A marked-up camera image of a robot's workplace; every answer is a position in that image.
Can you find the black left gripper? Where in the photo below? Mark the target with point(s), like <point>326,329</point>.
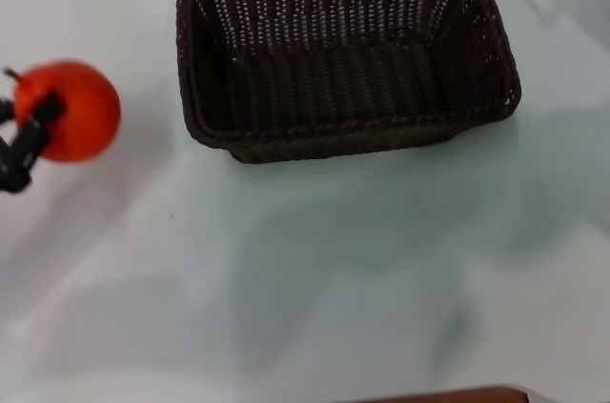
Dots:
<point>14,181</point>

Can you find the orange toy fruit with stem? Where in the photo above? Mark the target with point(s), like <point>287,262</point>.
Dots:
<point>83,112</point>

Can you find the dark woven rectangular basket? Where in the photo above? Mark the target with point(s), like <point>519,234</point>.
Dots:
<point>343,65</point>

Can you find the brown rounded bar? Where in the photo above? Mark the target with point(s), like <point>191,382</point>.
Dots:
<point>443,395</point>

